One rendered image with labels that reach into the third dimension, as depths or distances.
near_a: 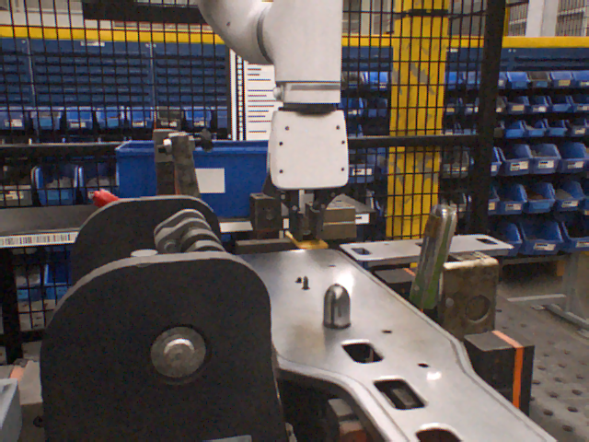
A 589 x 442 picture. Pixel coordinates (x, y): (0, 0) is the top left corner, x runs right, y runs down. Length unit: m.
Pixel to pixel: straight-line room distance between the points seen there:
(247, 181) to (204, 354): 0.82
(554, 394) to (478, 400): 0.71
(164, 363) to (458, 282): 0.56
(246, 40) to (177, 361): 0.55
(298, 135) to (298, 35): 0.12
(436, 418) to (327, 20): 0.46
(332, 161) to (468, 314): 0.28
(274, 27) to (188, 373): 0.52
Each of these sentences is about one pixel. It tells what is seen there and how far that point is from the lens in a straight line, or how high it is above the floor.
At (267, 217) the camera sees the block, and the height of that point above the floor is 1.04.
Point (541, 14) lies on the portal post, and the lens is 5.32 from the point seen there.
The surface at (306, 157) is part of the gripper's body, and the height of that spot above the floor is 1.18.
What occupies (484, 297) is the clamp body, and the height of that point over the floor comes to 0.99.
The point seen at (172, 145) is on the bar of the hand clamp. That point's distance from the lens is 0.72.
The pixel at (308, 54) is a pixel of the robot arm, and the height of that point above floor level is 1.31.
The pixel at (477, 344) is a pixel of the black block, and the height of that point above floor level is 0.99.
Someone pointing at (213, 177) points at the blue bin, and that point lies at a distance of 1.11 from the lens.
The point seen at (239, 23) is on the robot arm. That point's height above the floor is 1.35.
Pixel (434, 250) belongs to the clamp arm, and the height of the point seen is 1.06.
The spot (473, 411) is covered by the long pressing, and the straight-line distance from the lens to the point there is 0.55.
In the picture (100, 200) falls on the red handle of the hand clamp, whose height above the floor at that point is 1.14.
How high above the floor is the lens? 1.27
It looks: 13 degrees down
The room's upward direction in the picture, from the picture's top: straight up
